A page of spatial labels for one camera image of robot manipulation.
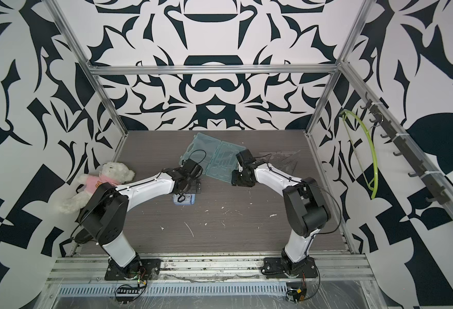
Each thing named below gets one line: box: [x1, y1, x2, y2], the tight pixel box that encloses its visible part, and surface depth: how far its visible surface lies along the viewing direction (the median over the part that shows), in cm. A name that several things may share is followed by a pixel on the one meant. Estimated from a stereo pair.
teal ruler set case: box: [178, 132, 247, 184], surface depth 107 cm
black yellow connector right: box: [285, 287, 307, 304], surface depth 73 cm
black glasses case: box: [74, 227, 94, 244], surface depth 81 cm
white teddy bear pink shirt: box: [59, 161, 136, 215], surface depth 90 cm
